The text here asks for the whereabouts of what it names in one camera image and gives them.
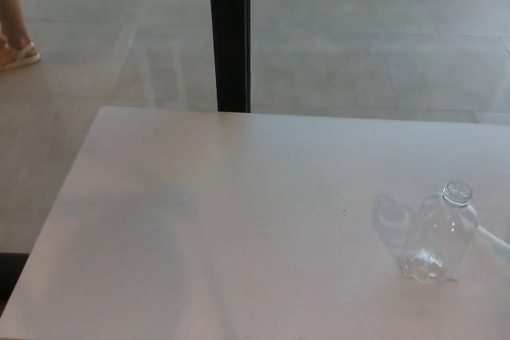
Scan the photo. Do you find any person's bare leg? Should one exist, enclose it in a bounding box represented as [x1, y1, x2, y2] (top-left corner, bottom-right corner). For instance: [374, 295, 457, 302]
[0, 0, 32, 53]

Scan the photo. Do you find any black window frame post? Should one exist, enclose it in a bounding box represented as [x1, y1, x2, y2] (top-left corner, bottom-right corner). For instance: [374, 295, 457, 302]
[207, 0, 252, 113]

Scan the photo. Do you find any white sandal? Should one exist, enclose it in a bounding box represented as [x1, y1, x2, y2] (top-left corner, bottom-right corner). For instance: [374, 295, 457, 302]
[0, 35, 41, 72]

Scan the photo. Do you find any clear plastic spray bottle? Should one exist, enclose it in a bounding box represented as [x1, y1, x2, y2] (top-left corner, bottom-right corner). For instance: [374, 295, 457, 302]
[399, 180, 480, 282]

